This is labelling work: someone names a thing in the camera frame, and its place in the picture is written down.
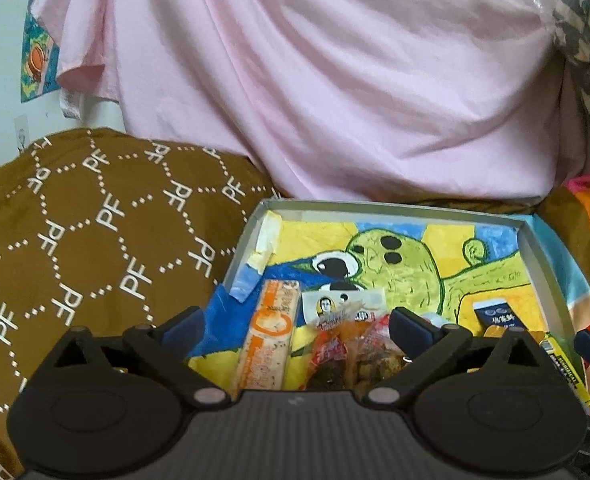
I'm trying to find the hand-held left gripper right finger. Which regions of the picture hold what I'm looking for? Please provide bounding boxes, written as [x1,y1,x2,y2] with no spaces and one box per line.
[364,306,550,409]

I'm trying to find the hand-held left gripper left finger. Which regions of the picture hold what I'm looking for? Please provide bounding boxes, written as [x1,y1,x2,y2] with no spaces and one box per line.
[42,306,224,409]

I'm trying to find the yellow snack packet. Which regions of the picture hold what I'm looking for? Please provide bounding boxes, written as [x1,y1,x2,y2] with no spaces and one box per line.
[540,332,590,407]

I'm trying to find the long clear snack packet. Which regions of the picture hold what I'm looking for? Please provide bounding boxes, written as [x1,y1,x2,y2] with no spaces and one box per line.
[355,320,408,392]

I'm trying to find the white label snack packet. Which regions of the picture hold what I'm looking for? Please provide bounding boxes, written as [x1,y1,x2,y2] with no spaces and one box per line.
[302,290,388,341]

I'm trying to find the orange cake bar packet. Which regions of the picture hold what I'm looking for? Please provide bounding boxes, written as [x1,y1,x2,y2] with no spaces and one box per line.
[232,280,302,392]

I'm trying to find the dark blue powder sachet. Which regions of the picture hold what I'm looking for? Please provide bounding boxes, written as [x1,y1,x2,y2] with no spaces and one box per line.
[473,297,519,334]

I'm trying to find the grey metal tray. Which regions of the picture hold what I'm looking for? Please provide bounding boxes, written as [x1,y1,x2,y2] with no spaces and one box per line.
[222,197,583,411]

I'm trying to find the blue tape strip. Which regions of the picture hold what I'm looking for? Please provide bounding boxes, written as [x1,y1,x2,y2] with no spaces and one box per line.
[230,265,266,304]

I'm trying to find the brown patterned quilt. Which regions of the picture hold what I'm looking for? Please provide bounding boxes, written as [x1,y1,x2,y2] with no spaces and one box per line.
[0,127,282,480]

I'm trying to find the white tape strip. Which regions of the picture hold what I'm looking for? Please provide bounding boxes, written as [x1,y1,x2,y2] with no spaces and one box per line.
[252,210,284,271]

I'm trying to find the pink bed sheet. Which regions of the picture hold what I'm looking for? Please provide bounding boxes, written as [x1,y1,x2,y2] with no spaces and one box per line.
[30,0,590,202]

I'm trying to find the plastic bag of clothes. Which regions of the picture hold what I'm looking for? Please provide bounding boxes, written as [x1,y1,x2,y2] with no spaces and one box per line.
[530,0,590,181]

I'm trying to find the cartoon wall poster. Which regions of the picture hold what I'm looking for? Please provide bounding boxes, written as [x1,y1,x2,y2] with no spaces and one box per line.
[20,0,64,102]

